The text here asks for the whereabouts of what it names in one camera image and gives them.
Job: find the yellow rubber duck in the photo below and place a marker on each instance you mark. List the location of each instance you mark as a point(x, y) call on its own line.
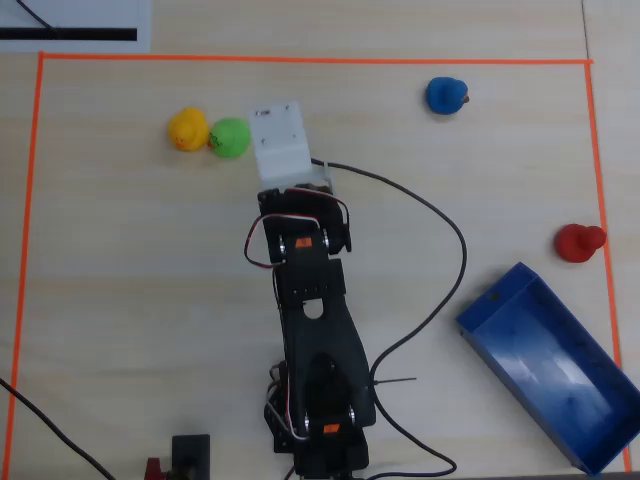
point(187, 129)

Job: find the white paper with black stripe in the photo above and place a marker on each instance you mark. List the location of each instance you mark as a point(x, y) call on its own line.
point(75, 15)

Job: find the green rubber duck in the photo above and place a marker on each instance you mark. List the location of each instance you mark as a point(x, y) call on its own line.
point(231, 139)

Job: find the red rubber duck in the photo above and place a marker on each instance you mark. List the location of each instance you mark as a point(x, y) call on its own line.
point(575, 242)

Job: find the black zip tie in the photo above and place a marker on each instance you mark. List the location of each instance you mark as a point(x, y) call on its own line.
point(400, 380)

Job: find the blue plastic box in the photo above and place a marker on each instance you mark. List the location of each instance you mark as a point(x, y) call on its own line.
point(545, 360)

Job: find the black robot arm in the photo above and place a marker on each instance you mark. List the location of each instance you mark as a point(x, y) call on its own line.
point(320, 330)

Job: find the blue rubber duck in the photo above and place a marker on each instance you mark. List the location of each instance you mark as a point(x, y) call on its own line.
point(444, 95)

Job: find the orange tape strip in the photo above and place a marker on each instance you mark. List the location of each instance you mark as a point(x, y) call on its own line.
point(600, 200)
point(27, 200)
point(320, 59)

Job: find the black table clamp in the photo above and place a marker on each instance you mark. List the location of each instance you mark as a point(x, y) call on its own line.
point(190, 455)

